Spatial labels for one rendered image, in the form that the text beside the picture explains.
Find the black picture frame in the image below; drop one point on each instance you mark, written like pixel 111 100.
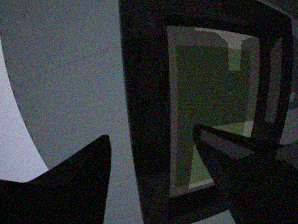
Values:
pixel 226 64

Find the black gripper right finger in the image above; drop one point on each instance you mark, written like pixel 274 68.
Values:
pixel 256 178

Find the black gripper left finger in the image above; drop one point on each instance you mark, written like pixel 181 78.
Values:
pixel 73 192

